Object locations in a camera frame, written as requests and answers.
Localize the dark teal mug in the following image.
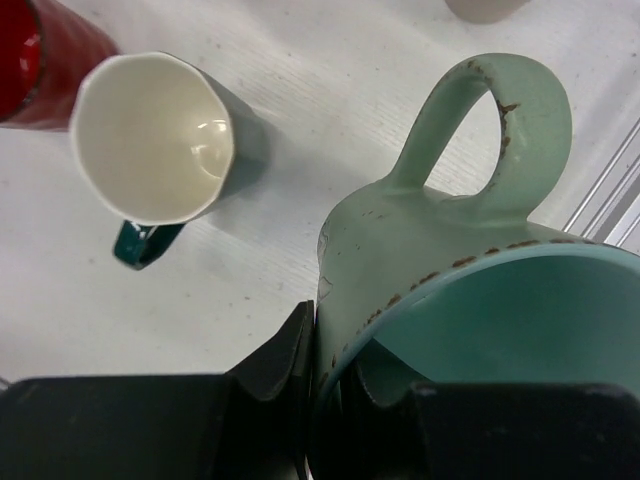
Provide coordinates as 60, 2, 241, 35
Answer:
69, 52, 271, 270

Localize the pale green mug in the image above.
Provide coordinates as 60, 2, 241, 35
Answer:
308, 53, 639, 479

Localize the red mug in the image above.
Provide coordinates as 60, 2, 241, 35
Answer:
1, 0, 118, 131

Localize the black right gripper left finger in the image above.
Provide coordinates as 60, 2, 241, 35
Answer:
1, 301, 314, 479

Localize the beige tall cup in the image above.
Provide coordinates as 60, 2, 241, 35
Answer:
445, 0, 529, 25

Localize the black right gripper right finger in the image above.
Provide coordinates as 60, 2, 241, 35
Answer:
344, 363, 639, 479

